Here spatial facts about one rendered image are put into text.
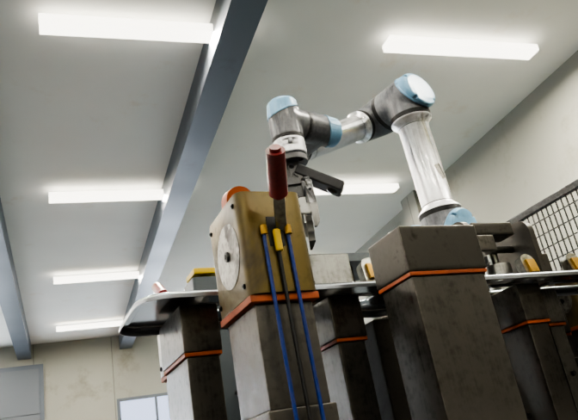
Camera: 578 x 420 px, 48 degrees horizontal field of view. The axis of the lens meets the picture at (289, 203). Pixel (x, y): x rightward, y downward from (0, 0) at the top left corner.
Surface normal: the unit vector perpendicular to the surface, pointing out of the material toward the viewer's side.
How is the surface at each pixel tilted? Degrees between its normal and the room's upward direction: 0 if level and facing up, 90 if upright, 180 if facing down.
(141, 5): 180
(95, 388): 90
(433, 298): 90
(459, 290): 90
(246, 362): 90
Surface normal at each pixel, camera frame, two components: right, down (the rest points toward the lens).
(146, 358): 0.30, -0.41
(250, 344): -0.91, 0.00
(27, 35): 0.17, 0.91
